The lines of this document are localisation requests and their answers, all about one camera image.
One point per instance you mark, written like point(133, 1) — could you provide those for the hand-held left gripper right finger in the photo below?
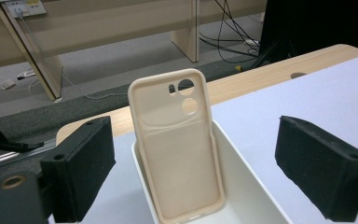
point(320, 165)

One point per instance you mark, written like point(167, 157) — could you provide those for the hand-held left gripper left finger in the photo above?
point(80, 165)

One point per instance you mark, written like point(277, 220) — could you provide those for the white plastic storage box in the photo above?
point(248, 186)

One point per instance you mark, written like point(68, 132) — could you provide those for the beige phone case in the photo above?
point(177, 146)

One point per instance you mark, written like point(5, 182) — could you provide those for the white table sheet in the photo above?
point(307, 109)

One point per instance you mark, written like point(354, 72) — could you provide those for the light wooden table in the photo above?
point(261, 79)

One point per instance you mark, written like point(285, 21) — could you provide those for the small white plug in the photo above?
point(26, 74)

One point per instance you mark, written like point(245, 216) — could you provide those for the white power adapter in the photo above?
point(7, 84)

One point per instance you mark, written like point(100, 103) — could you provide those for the yellow tape marker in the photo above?
point(238, 67)

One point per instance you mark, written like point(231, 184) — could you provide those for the beige wooden desk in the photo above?
point(105, 28)

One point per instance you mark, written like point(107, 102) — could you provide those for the black curtain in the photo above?
point(317, 21)

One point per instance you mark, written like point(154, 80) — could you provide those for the white socket with yellow label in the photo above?
point(24, 7)

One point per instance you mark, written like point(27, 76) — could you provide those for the aluminium floor rail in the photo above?
point(15, 155)

